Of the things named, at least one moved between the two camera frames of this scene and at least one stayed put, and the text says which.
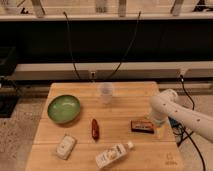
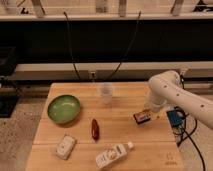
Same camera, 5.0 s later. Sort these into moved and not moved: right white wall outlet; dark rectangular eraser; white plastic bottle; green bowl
Moved: dark rectangular eraser
Not moved: white plastic bottle; green bowl; right white wall outlet
